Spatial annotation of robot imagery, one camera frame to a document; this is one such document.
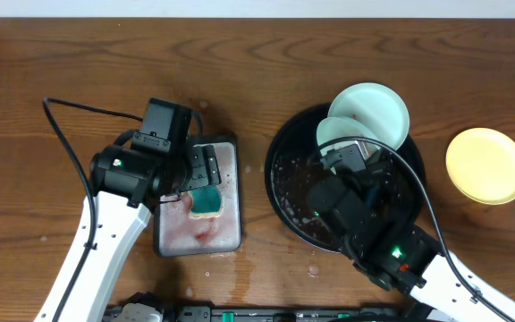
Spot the green scrubbing sponge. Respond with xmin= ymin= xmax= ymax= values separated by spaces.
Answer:
xmin=190 ymin=186 xmax=223 ymax=218

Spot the pale green plate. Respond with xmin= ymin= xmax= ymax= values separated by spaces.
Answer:
xmin=327 ymin=82 xmax=409 ymax=149
xmin=316 ymin=116 xmax=380 ymax=157

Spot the yellow plate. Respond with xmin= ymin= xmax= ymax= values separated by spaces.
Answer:
xmin=445 ymin=128 xmax=515 ymax=205

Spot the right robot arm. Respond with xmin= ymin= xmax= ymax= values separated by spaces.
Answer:
xmin=307 ymin=137 xmax=515 ymax=321

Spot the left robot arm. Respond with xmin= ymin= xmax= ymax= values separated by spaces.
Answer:
xmin=36 ymin=97 xmax=221 ymax=321

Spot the black rectangular soapy water tray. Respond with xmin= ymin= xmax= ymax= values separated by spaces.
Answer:
xmin=153 ymin=136 xmax=241 ymax=258

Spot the round black serving tray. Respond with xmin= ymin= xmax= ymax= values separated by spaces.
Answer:
xmin=265 ymin=103 xmax=426 ymax=252

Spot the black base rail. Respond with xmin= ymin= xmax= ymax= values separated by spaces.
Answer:
xmin=102 ymin=292 xmax=420 ymax=322

